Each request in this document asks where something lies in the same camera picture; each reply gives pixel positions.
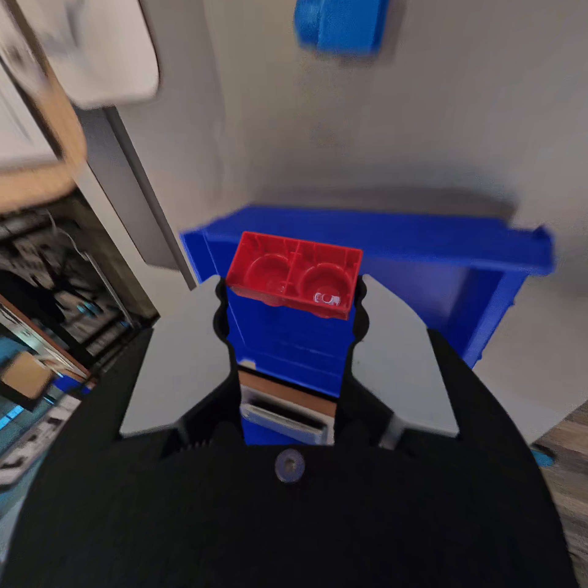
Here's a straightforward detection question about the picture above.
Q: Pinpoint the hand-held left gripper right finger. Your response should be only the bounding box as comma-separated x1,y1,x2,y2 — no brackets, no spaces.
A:
334,274,460,445

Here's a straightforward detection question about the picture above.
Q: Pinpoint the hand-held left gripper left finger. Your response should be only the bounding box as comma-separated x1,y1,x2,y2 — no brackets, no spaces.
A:
119,275,244,445

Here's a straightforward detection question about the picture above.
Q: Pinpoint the blue plastic bin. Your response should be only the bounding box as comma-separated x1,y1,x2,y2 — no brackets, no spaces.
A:
179,204,555,400

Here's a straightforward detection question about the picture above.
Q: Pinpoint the red two-stud block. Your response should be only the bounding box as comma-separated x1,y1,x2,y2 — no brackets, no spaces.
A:
225,231,364,321

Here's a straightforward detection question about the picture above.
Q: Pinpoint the blue toy block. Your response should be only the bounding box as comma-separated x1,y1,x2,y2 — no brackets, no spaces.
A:
294,0,391,58

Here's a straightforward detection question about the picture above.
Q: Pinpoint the grey desk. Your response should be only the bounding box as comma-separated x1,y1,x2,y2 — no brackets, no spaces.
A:
78,0,588,444

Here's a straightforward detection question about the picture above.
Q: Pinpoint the wood-edged side table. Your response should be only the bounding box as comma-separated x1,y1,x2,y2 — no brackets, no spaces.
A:
239,370,336,416

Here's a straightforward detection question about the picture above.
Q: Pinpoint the wooden board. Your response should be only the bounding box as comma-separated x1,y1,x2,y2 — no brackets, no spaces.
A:
0,69,88,209

